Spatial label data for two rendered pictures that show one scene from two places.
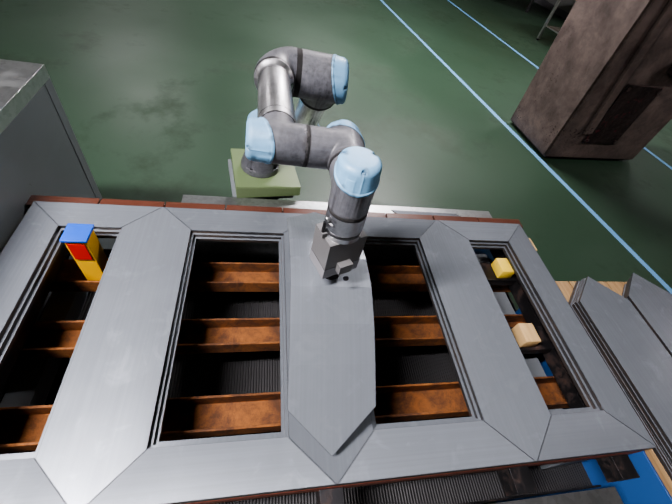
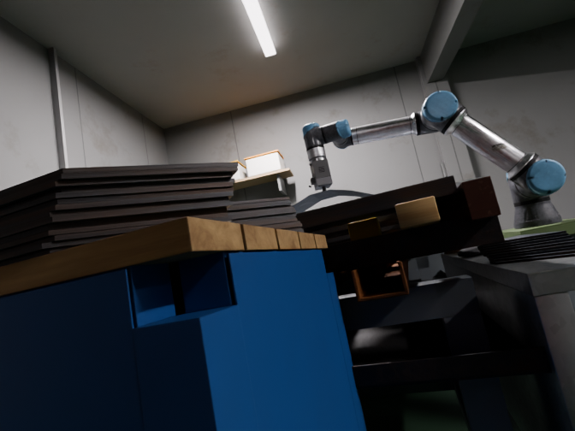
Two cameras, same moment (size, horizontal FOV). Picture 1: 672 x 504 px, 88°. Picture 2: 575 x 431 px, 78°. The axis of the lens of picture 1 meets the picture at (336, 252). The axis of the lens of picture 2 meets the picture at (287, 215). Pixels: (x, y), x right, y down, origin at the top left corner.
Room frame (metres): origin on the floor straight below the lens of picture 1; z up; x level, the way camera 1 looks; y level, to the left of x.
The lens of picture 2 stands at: (1.17, -1.26, 0.75)
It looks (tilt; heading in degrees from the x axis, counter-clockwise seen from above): 9 degrees up; 125
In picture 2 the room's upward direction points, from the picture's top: 11 degrees counter-clockwise
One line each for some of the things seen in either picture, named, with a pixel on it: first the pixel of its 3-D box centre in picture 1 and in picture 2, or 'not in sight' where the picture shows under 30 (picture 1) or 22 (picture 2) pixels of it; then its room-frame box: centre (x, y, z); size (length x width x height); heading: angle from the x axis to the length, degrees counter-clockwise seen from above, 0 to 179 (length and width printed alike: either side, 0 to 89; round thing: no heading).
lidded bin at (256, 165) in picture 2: not in sight; (266, 167); (-1.61, 2.39, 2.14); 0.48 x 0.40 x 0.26; 27
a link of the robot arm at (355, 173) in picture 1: (353, 183); (313, 138); (0.49, 0.00, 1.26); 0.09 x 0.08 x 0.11; 19
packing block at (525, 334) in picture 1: (525, 335); not in sight; (0.62, -0.61, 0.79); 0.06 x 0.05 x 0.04; 18
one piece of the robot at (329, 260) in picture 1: (339, 249); (317, 174); (0.47, 0.00, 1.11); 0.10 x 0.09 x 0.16; 39
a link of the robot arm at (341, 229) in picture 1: (343, 218); (317, 156); (0.48, 0.00, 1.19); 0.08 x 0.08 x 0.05
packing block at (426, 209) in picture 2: not in sight; (417, 213); (1.01, -0.67, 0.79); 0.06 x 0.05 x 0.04; 18
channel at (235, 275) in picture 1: (308, 277); (395, 261); (0.68, 0.06, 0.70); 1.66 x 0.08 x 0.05; 108
